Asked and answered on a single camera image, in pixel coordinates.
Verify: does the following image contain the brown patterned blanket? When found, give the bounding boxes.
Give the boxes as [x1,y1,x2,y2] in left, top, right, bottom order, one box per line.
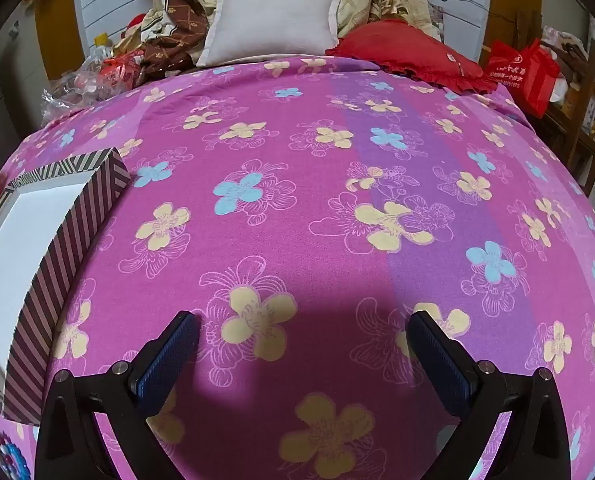
[140,0,211,78]

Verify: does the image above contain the pink floral bedsheet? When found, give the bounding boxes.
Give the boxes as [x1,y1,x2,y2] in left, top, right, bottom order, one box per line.
[0,55,595,480]

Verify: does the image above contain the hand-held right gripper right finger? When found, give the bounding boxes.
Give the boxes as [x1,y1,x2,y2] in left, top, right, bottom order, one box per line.
[407,310,575,480]

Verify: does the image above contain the yellow wooden door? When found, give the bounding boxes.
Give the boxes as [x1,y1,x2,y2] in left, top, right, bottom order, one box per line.
[35,0,83,81]

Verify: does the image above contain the red ruffled pillow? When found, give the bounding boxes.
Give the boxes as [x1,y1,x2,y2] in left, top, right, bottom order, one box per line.
[325,19,485,95]

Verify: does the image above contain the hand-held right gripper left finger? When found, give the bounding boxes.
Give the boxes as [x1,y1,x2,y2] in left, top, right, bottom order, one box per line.
[35,310,201,480]

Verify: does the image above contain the striped gift box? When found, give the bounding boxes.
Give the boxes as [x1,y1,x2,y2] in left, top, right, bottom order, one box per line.
[0,147,132,426]

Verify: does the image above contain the white headboard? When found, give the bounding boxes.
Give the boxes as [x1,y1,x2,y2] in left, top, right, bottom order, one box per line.
[72,0,493,61]

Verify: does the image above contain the red plush toy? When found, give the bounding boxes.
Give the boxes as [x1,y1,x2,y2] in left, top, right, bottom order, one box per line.
[112,12,151,61]

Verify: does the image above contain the white pillow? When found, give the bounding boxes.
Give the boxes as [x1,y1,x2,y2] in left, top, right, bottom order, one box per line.
[196,0,345,67]

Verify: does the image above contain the red shopping bag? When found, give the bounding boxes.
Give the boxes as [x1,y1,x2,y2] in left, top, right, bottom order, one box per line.
[485,37,561,118]

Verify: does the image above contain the clear plastic bags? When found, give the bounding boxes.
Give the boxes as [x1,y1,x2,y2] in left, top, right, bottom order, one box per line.
[40,42,146,121]

